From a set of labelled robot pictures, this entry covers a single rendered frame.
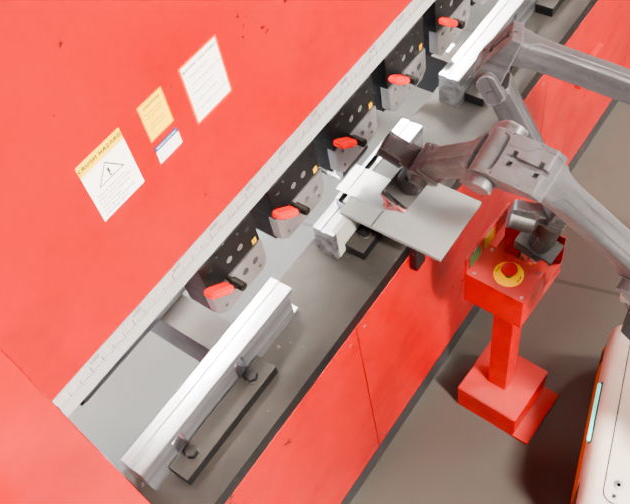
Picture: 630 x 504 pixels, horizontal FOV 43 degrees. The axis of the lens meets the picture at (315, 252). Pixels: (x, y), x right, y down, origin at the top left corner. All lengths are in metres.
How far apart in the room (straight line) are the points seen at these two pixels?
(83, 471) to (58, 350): 0.25
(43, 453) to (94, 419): 1.91
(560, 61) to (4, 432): 1.19
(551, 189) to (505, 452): 1.53
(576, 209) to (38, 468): 0.81
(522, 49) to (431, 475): 1.43
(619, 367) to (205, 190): 1.49
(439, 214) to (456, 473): 1.03
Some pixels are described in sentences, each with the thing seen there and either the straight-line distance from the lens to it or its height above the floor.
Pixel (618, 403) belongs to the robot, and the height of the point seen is 0.28.
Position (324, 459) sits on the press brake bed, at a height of 0.46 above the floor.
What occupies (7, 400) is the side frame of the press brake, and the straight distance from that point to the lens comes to 0.89.
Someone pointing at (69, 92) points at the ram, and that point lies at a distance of 1.05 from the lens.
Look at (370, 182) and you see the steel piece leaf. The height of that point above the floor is 1.00.
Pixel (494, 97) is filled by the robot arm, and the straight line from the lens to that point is 1.65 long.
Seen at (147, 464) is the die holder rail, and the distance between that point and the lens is 1.66.
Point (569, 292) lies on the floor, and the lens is 2.90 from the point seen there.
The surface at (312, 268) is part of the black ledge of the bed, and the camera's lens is 1.90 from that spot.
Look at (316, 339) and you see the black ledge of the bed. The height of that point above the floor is 0.87.
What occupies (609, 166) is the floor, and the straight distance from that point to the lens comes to 3.26.
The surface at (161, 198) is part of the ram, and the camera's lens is 1.26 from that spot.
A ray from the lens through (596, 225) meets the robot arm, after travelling 1.27.
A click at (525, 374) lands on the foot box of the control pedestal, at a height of 0.12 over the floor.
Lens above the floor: 2.44
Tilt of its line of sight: 54 degrees down
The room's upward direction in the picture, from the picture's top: 14 degrees counter-clockwise
